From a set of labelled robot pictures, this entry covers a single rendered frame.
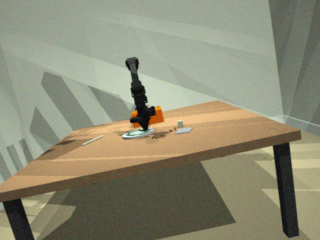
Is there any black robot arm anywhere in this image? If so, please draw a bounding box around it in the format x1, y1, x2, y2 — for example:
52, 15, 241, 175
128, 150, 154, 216
125, 57, 156, 117

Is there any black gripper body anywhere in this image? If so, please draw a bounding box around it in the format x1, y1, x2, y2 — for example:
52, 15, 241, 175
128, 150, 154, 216
130, 105, 150, 123

